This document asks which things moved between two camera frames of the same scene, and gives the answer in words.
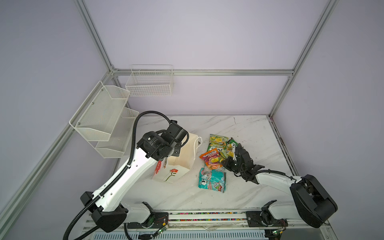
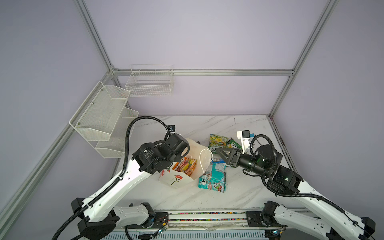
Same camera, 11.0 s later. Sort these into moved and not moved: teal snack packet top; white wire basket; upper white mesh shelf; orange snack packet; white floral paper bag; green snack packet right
Moved: orange snack packet; white floral paper bag
Not moved: upper white mesh shelf; white wire basket; green snack packet right; teal snack packet top
